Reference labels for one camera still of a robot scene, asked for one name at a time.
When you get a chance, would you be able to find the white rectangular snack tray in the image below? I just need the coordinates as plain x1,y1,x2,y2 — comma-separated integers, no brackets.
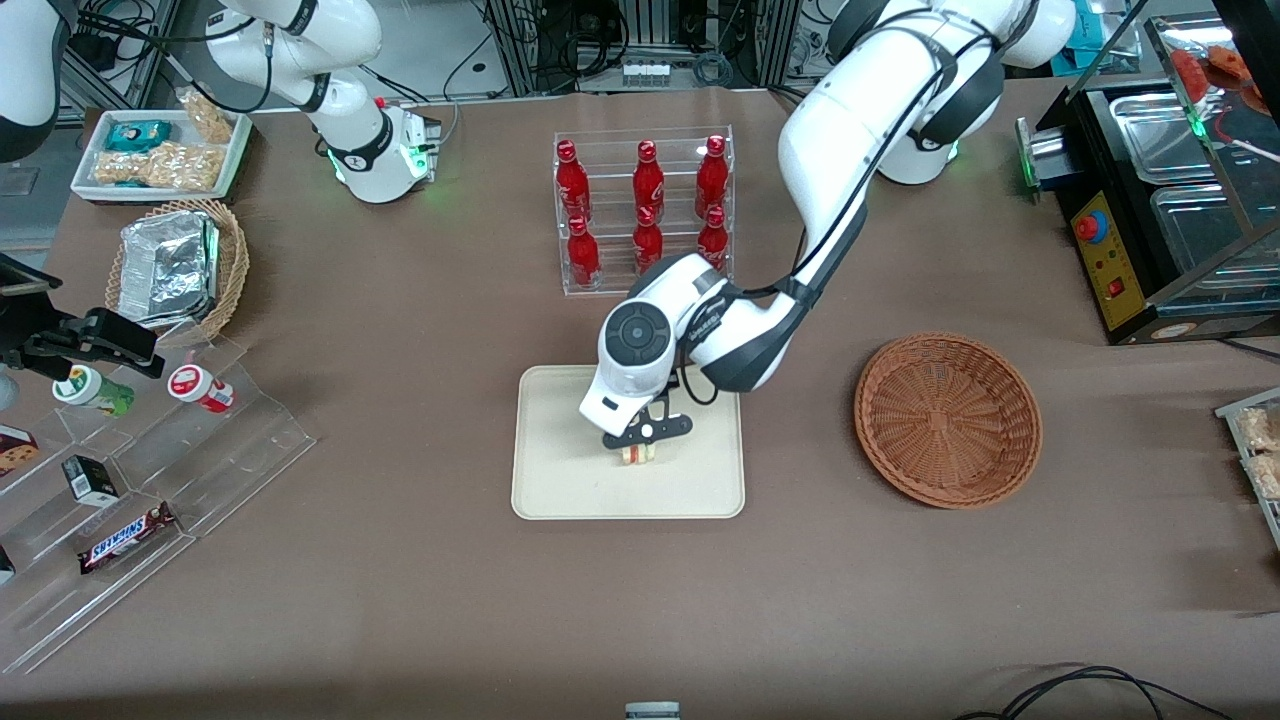
70,108,253,204
1214,387,1280,553

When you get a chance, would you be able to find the small black box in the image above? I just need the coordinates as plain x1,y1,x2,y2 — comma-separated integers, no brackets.
61,454,121,507

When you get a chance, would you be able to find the oval tan wicker basket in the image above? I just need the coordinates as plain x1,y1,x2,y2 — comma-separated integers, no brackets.
104,198,251,347

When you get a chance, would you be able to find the small clear snack bag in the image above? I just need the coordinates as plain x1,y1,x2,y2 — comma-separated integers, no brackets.
177,87,237,146

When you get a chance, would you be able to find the round brown wicker basket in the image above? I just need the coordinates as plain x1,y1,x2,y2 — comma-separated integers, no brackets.
853,332,1044,510

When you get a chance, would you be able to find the brown cookie box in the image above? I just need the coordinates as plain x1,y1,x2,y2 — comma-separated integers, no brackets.
0,424,40,478

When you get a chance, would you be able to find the Snickers chocolate bar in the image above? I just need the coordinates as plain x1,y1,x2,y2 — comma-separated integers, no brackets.
77,502,180,576

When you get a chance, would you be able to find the red cola bottle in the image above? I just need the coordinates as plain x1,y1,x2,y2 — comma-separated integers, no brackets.
694,135,729,216
632,205,665,279
555,139,593,223
696,205,730,271
632,140,666,216
567,215,602,291

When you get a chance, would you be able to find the steel warmer pan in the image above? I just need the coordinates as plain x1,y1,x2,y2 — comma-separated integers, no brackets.
1108,90,1239,189
1148,183,1280,293

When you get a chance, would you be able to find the teal snack packet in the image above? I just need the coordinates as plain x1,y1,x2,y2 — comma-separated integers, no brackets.
104,119,174,154

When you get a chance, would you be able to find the teal box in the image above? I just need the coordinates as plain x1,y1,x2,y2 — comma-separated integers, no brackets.
1065,5,1136,53

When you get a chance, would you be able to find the black glass food warmer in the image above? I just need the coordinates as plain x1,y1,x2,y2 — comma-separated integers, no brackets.
1015,10,1280,348

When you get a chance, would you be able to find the clear acrylic bottle rack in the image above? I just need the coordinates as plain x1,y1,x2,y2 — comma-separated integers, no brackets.
553,124,736,297

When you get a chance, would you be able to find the clear acrylic stepped stand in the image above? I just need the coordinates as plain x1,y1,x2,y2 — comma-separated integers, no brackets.
0,333,318,677

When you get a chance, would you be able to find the cream plastic tray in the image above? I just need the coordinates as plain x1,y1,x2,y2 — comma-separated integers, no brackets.
510,362,747,521

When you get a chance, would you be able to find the black floor cable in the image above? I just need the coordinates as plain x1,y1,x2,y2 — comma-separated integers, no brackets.
953,664,1238,720

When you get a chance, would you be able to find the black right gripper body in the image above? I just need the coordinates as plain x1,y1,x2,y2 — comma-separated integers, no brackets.
0,298,61,376

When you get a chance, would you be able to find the large clear peanut snack bag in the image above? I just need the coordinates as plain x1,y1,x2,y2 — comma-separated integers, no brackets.
93,142,223,193

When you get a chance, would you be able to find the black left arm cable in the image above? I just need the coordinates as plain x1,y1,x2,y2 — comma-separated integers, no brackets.
676,30,1001,408

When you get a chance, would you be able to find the silver foil container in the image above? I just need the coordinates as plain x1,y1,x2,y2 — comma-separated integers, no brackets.
117,211,221,329

